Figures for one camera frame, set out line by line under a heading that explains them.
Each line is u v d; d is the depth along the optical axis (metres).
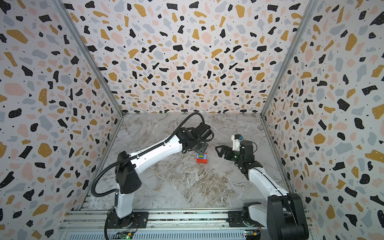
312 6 0.71
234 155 0.76
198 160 0.92
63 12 0.70
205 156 0.91
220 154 0.78
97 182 0.40
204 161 0.92
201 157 0.90
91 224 0.73
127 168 0.46
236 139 0.78
